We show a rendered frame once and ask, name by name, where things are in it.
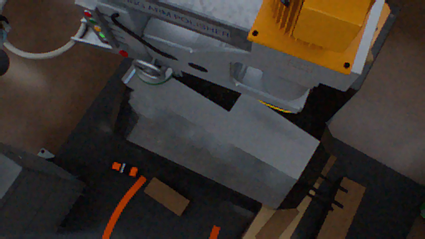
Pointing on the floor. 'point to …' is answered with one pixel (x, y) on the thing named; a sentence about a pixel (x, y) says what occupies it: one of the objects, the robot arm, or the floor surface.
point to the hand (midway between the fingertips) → (4, 26)
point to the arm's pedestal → (34, 192)
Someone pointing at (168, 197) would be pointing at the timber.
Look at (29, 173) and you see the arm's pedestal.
